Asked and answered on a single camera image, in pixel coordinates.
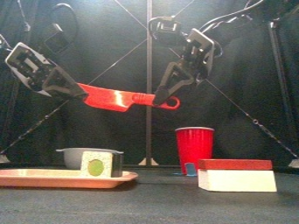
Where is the red toy knife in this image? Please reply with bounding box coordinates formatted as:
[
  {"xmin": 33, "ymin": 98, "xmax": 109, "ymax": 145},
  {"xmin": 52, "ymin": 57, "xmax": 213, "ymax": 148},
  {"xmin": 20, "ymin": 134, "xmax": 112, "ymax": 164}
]
[{"xmin": 76, "ymin": 82, "xmax": 183, "ymax": 113}]

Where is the toy sushi roll green centre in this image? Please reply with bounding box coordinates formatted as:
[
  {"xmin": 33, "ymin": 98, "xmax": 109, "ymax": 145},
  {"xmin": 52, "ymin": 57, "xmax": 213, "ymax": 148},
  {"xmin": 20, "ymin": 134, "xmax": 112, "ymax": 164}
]
[{"xmin": 79, "ymin": 150, "xmax": 125, "ymax": 179}]

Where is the red plastic cup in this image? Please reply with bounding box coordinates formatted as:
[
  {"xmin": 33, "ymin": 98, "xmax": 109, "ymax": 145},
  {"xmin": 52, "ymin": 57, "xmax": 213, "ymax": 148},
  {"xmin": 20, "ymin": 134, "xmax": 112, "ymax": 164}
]
[{"xmin": 173, "ymin": 126, "xmax": 216, "ymax": 176}]

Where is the grey toy pot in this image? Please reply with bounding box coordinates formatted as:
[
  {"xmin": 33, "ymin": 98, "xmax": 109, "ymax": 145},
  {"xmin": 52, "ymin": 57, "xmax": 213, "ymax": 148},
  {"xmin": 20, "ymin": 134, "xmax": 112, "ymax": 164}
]
[{"xmin": 55, "ymin": 147, "xmax": 125, "ymax": 171}]

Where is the small blue toy piece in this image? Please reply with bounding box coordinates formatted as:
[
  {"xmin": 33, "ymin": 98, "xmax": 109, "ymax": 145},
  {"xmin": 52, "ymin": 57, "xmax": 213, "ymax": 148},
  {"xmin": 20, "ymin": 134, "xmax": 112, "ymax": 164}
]
[{"xmin": 172, "ymin": 162, "xmax": 199, "ymax": 178}]

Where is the pink plastic tray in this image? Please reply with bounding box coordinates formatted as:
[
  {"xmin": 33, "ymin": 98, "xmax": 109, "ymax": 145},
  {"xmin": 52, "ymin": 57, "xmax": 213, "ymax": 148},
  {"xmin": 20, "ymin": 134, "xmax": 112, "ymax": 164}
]
[{"xmin": 0, "ymin": 168, "xmax": 139, "ymax": 190}]

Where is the white toy rice block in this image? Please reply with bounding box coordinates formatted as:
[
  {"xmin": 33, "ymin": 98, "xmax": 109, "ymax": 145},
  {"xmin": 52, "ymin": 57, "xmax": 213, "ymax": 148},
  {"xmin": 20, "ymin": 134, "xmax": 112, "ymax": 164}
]
[{"xmin": 196, "ymin": 169, "xmax": 278, "ymax": 193}]

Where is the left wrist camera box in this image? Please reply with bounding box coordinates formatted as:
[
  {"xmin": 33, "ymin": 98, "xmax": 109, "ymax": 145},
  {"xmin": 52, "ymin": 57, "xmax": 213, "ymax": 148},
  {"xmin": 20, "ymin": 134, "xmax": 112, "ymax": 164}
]
[{"xmin": 41, "ymin": 23, "xmax": 67, "ymax": 56}]

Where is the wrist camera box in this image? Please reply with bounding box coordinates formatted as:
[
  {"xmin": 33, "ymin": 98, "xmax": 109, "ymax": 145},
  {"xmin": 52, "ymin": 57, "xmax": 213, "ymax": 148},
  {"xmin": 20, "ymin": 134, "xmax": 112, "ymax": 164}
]
[
  {"xmin": 41, "ymin": 23, "xmax": 67, "ymax": 56},
  {"xmin": 148, "ymin": 16, "xmax": 184, "ymax": 46}
]

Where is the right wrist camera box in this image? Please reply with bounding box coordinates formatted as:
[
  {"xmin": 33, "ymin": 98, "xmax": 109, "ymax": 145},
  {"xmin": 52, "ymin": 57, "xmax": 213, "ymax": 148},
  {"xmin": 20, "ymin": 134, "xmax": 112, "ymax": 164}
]
[{"xmin": 148, "ymin": 16, "xmax": 184, "ymax": 46}]

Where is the diagonal frame brace wire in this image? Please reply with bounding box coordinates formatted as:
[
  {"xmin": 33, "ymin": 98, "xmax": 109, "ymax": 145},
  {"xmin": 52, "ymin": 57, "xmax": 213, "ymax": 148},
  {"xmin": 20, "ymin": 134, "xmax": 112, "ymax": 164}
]
[
  {"xmin": 0, "ymin": 0, "xmax": 196, "ymax": 155},
  {"xmin": 112, "ymin": 0, "xmax": 299, "ymax": 159}
]

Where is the vertical metal frame pole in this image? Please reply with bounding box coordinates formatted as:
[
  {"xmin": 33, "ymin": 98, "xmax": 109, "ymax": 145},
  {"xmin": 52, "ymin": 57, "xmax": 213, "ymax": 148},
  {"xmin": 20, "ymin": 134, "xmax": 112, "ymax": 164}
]
[{"xmin": 137, "ymin": 0, "xmax": 160, "ymax": 167}]

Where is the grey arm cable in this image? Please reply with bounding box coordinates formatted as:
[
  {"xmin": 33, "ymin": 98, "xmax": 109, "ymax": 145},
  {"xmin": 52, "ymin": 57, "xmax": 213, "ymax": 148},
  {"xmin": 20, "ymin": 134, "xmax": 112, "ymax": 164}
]
[{"xmin": 199, "ymin": 0, "xmax": 267, "ymax": 32}]

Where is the black camera cable loop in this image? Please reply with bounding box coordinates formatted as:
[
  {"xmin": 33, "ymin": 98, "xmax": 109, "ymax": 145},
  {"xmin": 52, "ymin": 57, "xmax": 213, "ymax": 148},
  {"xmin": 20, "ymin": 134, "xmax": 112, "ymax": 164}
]
[{"xmin": 49, "ymin": 3, "xmax": 80, "ymax": 45}]

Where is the slanted dark frame pole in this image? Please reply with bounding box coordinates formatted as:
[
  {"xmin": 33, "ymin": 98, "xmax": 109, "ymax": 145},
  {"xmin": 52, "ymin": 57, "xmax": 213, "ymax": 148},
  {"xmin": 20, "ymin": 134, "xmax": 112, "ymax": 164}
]
[{"xmin": 267, "ymin": 20, "xmax": 295, "ymax": 165}]

